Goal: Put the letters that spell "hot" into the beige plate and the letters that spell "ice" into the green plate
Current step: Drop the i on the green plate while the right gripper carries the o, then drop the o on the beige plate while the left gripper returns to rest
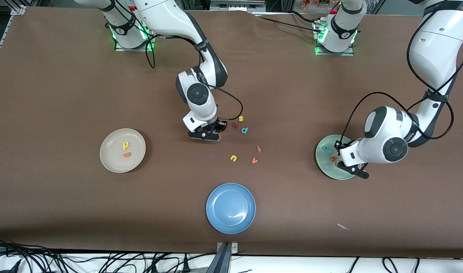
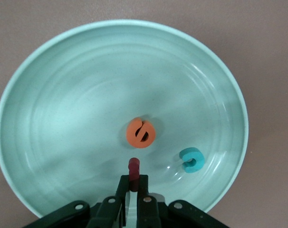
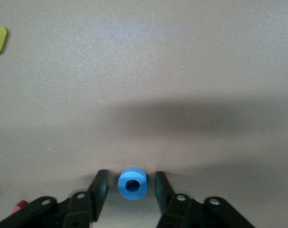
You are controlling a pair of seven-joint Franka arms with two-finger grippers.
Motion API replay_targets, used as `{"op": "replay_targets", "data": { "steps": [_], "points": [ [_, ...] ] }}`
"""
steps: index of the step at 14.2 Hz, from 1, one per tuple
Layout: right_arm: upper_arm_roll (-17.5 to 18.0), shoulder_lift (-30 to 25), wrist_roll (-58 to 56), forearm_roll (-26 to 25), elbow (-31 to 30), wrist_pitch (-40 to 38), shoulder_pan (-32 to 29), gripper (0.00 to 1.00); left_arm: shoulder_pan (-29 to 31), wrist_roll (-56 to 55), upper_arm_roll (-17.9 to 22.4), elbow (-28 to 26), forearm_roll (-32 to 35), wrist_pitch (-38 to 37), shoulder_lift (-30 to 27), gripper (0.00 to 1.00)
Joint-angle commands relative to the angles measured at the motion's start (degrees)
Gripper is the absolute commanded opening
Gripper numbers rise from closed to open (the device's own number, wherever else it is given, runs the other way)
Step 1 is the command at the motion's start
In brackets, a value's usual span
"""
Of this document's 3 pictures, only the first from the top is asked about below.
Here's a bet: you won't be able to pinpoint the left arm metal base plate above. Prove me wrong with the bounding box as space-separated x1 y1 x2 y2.
315 21 355 56

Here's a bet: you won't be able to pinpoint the grey metal box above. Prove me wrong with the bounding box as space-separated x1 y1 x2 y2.
210 0 266 9

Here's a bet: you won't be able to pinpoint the black base cable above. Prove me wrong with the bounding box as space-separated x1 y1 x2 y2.
254 11 320 33

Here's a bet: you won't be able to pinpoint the beige round plate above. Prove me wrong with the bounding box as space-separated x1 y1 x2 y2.
100 129 146 173

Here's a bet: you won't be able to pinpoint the green round plate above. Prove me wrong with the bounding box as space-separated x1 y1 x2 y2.
315 135 359 180

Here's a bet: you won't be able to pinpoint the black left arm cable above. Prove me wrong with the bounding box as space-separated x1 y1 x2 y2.
339 11 463 144

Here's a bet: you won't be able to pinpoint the grey metal strut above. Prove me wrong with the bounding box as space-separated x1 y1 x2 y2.
206 243 232 273

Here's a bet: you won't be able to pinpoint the orange artificial flowers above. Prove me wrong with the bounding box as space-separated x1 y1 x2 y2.
301 0 330 9

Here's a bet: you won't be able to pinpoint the blue round plate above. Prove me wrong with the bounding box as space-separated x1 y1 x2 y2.
206 183 256 235

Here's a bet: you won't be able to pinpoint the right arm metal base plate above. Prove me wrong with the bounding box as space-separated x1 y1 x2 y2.
115 15 156 52

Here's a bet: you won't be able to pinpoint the metal table edge bracket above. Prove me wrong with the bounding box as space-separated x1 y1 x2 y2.
216 242 239 254

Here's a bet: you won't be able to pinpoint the brown table cover sheet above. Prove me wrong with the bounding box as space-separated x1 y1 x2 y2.
0 7 463 258

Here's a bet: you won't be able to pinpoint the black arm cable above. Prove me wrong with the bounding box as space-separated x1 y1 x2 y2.
145 33 243 121
339 11 463 144

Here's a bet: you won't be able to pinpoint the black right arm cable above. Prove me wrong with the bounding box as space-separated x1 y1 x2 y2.
145 33 243 121

